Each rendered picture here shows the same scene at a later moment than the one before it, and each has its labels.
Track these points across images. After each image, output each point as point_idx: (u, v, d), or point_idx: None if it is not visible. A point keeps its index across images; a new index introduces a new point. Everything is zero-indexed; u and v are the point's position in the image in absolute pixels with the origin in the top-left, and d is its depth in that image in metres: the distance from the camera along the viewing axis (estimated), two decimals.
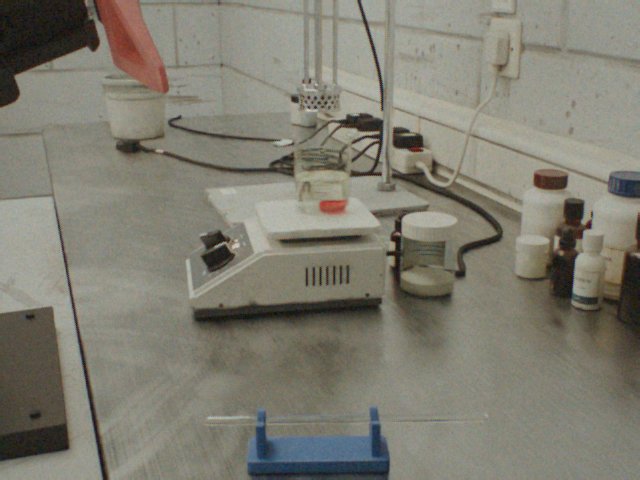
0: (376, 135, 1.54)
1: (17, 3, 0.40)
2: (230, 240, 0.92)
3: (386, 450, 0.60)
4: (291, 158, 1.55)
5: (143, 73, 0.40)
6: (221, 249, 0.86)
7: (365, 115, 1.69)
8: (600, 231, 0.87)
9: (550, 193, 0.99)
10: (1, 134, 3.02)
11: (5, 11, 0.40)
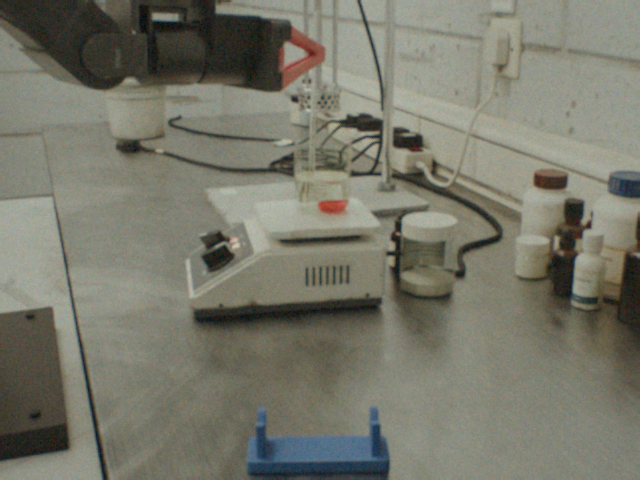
0: (376, 135, 1.54)
1: None
2: (230, 240, 0.92)
3: (386, 450, 0.60)
4: (291, 158, 1.55)
5: (304, 61, 0.86)
6: (221, 249, 0.86)
7: (365, 115, 1.69)
8: (600, 231, 0.87)
9: (550, 193, 0.99)
10: (1, 134, 3.02)
11: (286, 40, 0.80)
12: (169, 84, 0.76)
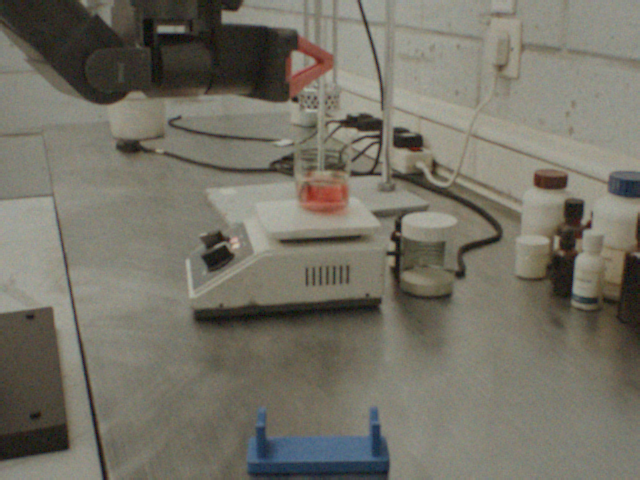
0: (376, 135, 1.54)
1: None
2: (230, 240, 0.92)
3: (386, 450, 0.60)
4: (291, 158, 1.55)
5: (312, 69, 0.86)
6: (221, 249, 0.86)
7: (365, 115, 1.69)
8: (600, 231, 0.87)
9: (550, 193, 0.99)
10: (1, 134, 3.02)
11: (293, 50, 0.79)
12: (175, 96, 0.76)
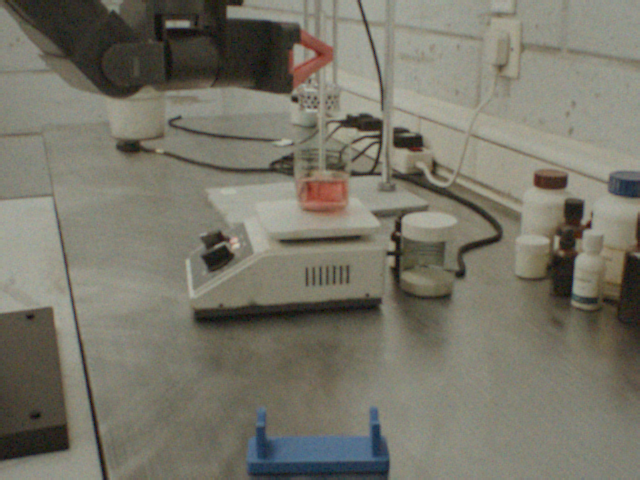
0: (376, 135, 1.54)
1: None
2: (230, 240, 0.92)
3: (386, 450, 0.60)
4: (291, 158, 1.55)
5: (312, 62, 0.88)
6: (221, 249, 0.86)
7: (365, 115, 1.69)
8: (600, 231, 0.87)
9: (550, 193, 0.99)
10: (1, 134, 3.02)
11: (295, 43, 0.81)
12: (183, 89, 0.78)
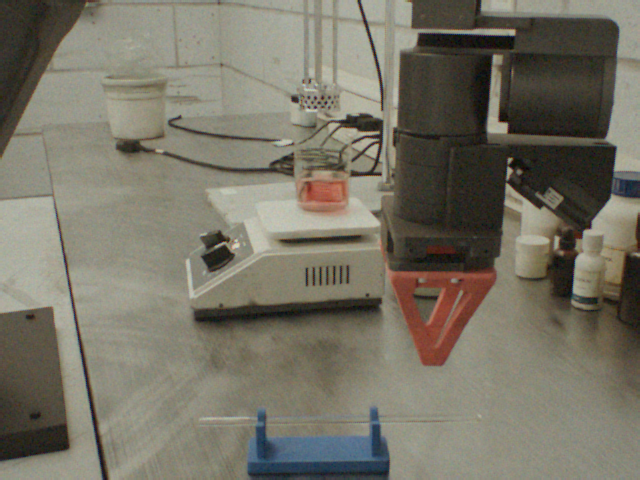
0: (376, 135, 1.54)
1: (463, 259, 0.54)
2: (230, 240, 0.92)
3: (386, 450, 0.60)
4: (291, 158, 1.55)
5: None
6: (221, 249, 0.86)
7: (365, 115, 1.69)
8: (600, 231, 0.87)
9: None
10: None
11: (463, 262, 0.54)
12: (399, 85, 0.52)
